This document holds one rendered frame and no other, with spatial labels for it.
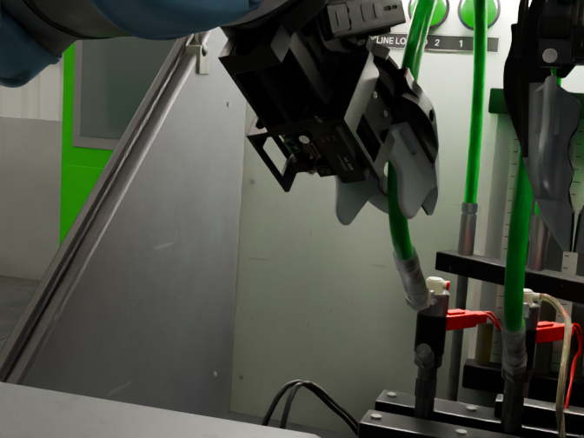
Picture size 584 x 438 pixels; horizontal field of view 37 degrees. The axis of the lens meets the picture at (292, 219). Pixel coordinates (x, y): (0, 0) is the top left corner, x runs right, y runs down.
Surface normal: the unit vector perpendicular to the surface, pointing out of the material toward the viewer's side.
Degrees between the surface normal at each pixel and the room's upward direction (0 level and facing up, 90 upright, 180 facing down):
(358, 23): 78
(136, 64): 90
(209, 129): 90
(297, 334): 90
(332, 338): 90
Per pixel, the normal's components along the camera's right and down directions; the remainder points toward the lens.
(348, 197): 0.82, -0.02
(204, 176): 0.94, 0.11
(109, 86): -0.37, 0.11
